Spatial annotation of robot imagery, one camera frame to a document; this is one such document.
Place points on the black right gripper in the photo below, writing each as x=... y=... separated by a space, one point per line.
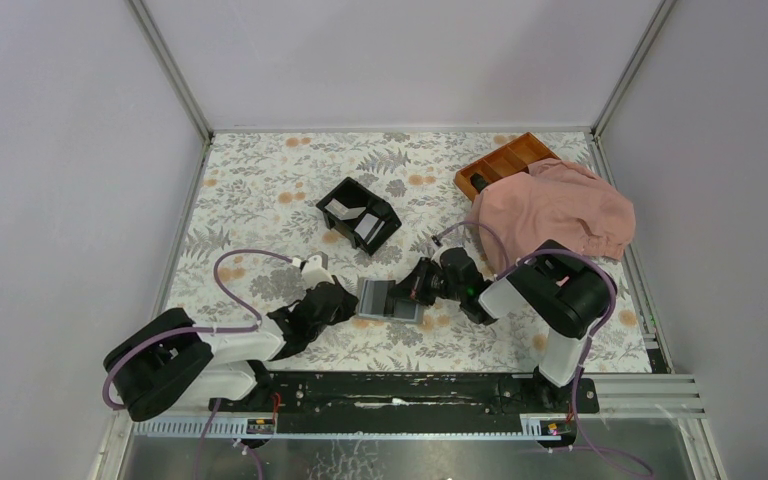
x=413 y=286

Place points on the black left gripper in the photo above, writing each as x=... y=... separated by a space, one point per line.
x=348 y=307

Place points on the grey card stack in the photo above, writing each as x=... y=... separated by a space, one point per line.
x=376 y=303

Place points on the stack of cards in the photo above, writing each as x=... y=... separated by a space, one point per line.
x=358 y=222

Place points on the black card holder box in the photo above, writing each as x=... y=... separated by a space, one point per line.
x=353 y=194

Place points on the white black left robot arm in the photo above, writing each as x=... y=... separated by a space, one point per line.
x=174 y=362

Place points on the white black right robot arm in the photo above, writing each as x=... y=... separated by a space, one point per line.
x=567 y=290

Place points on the floral table mat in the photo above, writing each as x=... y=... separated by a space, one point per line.
x=256 y=209

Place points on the orange compartment tray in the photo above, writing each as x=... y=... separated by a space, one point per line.
x=515 y=156

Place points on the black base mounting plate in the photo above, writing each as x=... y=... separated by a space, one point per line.
x=418 y=394

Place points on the pink cloth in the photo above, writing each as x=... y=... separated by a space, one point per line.
x=555 y=200

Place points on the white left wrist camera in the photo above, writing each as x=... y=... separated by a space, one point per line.
x=313 y=270

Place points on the white slotted cable duct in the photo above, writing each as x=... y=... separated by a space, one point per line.
x=363 y=424

